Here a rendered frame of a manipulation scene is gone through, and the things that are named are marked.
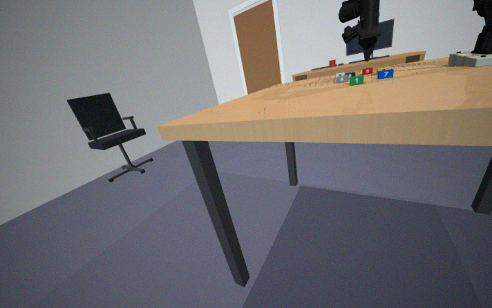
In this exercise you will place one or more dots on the green digit block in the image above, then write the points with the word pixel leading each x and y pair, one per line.
pixel 355 80

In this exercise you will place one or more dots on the blue block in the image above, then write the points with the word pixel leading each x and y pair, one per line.
pixel 385 73

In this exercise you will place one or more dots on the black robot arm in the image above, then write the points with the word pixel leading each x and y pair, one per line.
pixel 352 9

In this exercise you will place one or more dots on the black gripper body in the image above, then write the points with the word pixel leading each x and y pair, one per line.
pixel 369 25

